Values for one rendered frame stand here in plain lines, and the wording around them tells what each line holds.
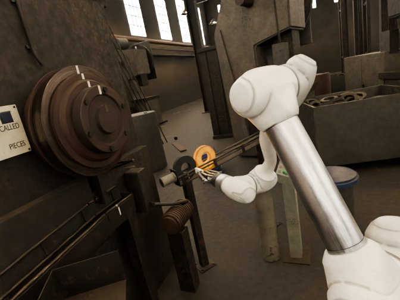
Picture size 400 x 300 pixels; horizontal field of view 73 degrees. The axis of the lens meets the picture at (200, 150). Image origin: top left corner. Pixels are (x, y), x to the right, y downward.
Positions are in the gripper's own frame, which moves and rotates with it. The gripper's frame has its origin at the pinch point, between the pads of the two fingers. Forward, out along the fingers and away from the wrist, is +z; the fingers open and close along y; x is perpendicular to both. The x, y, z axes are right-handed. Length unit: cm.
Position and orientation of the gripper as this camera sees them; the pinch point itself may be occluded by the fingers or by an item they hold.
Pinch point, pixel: (199, 171)
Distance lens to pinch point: 152.2
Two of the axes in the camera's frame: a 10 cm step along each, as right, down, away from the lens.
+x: -1.4, -9.4, -3.1
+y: 8.3, -2.9, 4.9
